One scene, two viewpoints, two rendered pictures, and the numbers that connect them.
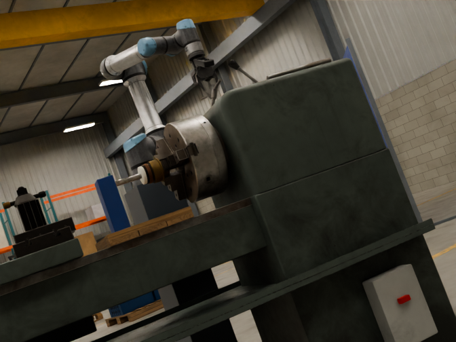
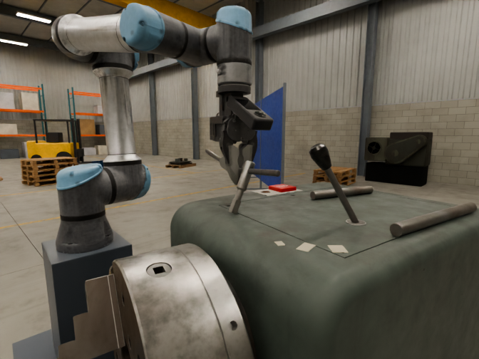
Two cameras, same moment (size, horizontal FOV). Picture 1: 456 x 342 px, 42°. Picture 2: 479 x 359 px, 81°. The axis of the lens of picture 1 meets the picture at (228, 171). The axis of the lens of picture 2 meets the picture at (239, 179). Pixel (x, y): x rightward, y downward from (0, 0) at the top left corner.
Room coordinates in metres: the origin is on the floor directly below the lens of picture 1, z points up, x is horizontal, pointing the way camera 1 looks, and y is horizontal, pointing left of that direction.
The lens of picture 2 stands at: (1.87, 0.08, 1.42)
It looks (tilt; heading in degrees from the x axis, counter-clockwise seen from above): 9 degrees down; 348
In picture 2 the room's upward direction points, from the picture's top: straight up
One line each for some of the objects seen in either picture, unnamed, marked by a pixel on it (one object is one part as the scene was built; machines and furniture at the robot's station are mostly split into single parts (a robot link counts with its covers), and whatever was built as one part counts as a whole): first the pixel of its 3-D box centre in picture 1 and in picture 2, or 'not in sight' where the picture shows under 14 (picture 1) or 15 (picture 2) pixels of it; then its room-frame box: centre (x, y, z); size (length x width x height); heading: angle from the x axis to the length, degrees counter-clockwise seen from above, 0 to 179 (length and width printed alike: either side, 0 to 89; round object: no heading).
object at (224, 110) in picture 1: (281, 137); (322, 284); (2.44, -0.25, 1.06); 0.59 x 0.48 x 0.39; 111
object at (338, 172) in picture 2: not in sight; (334, 176); (9.24, -4.39, 0.22); 1.25 x 0.86 x 0.44; 126
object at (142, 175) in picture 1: (127, 180); not in sight; (2.18, 0.35, 1.08); 0.13 x 0.07 x 0.07; 111
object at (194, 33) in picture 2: (172, 44); (194, 46); (2.55, 0.04, 1.62); 0.11 x 0.11 x 0.08; 42
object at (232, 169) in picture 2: (205, 91); (227, 164); (2.48, -0.03, 1.35); 0.06 x 0.03 x 0.09; 21
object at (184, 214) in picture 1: (142, 231); not in sight; (2.17, 0.37, 0.89); 0.36 x 0.30 x 0.04; 21
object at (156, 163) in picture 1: (155, 171); not in sight; (2.22, 0.25, 1.08); 0.09 x 0.09 x 0.09; 21
